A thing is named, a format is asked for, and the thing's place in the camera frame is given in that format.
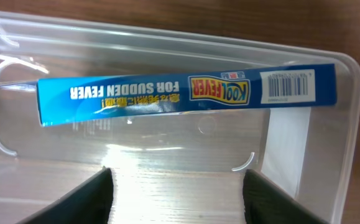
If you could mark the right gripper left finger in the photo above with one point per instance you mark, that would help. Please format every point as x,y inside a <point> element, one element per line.
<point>90,203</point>

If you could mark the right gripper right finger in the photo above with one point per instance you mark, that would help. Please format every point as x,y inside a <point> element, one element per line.
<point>265,203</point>

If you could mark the blue Kool Fever box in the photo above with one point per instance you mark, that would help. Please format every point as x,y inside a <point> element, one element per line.
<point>69,100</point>

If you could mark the clear plastic container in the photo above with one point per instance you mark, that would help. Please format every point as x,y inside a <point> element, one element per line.
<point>185,168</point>

